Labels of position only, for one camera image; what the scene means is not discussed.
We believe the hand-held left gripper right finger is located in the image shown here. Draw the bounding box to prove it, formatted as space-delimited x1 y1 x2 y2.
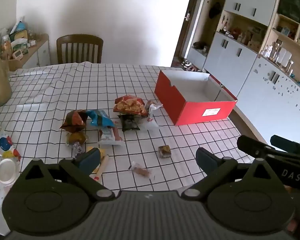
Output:
181 147 282 200

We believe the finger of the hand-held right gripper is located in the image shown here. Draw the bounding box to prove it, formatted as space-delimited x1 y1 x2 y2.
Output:
237 135 278 159
270 135 300 153

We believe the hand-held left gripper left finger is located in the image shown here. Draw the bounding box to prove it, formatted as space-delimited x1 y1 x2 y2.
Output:
20 147 115 200

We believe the sausage stick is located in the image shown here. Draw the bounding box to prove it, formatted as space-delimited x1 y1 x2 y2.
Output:
91 155 110 182

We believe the bun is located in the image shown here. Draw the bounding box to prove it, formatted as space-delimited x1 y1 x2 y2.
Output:
66 131 89 153

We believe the brown orange snack packet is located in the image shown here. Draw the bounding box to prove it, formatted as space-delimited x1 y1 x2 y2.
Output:
60 109 90 133

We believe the clear white snack packet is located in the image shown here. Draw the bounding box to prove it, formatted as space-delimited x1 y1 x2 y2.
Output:
141 100 163 130

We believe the red chips bag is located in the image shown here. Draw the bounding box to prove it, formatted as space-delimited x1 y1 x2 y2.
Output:
113 94 148 117

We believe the red cardboard box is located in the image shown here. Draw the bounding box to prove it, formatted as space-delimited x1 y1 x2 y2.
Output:
154 70 238 126

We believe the small brown cube snack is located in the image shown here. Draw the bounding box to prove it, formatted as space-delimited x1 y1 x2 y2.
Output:
158 145 172 158

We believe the small clear wrapped brown snack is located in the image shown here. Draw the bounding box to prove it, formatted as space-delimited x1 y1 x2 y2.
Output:
128 162 152 178

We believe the dark green snack packet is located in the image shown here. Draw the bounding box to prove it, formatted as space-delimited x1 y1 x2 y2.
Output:
117 114 142 132

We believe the checked white tablecloth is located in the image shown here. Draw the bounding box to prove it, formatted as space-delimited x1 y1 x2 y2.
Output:
0 61 255 205

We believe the white round container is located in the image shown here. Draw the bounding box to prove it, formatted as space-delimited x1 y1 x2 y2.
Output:
0 159 18 187

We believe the group of glass jars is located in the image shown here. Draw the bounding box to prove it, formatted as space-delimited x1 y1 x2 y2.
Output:
261 40 294 74

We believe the row of shoes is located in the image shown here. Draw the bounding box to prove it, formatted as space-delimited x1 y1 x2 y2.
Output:
180 59 203 72

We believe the wooden chair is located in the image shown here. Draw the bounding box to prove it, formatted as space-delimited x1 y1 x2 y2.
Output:
56 34 104 65

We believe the wooden white sideboard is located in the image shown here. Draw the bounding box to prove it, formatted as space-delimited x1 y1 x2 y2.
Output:
9 33 51 72

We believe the green white tissue box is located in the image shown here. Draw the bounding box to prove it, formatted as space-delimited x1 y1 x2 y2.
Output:
11 39 29 54

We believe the orange bottle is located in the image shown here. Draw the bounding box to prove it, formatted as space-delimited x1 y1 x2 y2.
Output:
1 35 12 55

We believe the black hanging bag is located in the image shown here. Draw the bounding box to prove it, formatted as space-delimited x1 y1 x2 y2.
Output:
209 2 222 19

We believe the blue box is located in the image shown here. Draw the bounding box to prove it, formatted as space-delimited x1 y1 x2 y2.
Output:
10 21 28 42

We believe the white wooden wall cabinet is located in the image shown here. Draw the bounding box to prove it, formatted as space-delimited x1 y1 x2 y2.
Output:
186 0 300 153

